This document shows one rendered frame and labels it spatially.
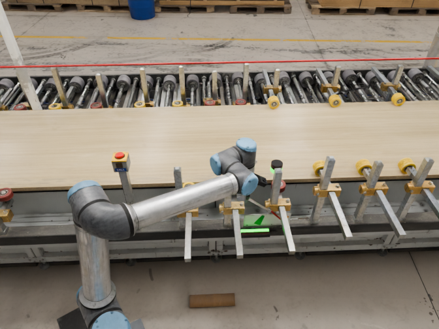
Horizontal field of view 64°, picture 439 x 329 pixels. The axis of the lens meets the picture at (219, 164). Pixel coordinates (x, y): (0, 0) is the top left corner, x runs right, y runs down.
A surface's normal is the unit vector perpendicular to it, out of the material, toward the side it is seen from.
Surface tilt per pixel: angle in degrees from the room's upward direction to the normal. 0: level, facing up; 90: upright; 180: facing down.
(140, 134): 0
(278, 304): 0
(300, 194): 90
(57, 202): 90
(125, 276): 0
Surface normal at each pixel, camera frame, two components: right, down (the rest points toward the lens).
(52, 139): 0.00, -0.76
